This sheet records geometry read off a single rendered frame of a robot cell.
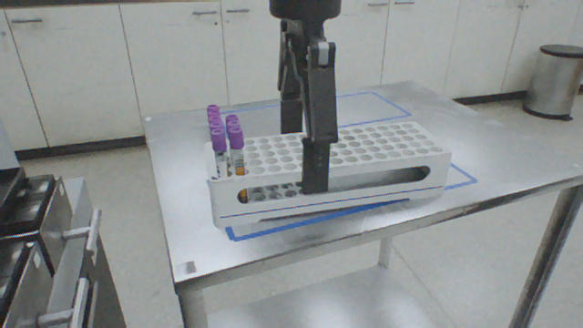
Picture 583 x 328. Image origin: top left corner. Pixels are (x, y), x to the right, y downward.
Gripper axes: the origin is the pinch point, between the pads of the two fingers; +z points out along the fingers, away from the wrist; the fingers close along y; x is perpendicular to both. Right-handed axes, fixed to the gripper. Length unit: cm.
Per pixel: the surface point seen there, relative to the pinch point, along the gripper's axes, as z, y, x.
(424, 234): 87, 76, -76
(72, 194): 14.1, 20.6, 34.1
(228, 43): 29, 193, -9
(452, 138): 5.4, 9.7, -28.5
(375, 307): 59, 23, -27
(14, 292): 7.2, -8.6, 31.8
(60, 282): 15.4, 1.0, 31.8
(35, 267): 8.6, -3.6, 31.5
